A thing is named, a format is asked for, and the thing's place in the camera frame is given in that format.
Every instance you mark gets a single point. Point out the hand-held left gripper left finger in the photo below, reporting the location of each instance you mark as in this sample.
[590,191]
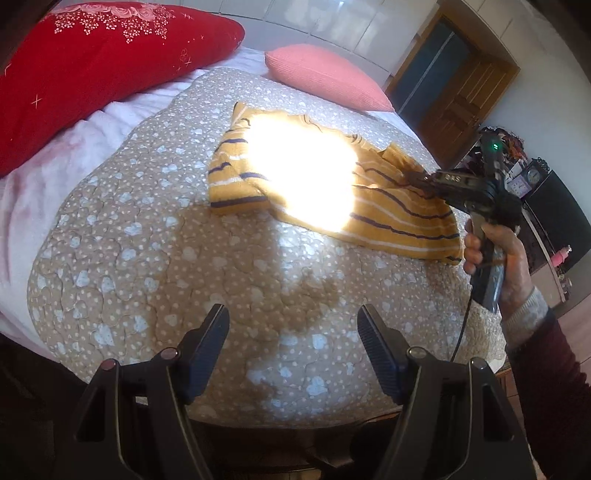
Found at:
[208,344]

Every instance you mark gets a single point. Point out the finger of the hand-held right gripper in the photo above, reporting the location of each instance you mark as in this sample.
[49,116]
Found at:
[418,179]

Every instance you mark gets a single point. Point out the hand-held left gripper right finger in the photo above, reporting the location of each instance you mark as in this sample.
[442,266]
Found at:
[376,344]

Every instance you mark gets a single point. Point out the yellow striped small shirt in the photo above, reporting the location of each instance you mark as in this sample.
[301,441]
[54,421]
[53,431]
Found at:
[392,203]

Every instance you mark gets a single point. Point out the person's right hand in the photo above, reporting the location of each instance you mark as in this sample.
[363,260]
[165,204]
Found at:
[508,258]

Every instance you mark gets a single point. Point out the small desk clock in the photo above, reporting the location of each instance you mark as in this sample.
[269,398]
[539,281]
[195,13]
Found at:
[531,177]

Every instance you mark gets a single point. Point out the black cabinet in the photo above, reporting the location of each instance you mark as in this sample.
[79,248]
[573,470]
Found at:
[556,221]

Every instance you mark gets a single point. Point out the beige heart-patterned quilt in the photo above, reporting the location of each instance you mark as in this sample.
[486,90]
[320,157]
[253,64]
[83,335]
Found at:
[221,258]

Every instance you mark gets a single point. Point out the wooden door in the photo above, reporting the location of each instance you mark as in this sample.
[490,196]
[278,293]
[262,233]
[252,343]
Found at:
[457,87]

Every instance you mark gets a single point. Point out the pink pillow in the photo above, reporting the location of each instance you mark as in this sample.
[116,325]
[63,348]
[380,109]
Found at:
[323,74]

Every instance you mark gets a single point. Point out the white bed sheet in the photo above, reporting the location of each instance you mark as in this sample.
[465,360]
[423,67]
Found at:
[60,157]

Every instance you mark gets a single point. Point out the red floral pillow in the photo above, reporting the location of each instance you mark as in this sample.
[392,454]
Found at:
[92,64]

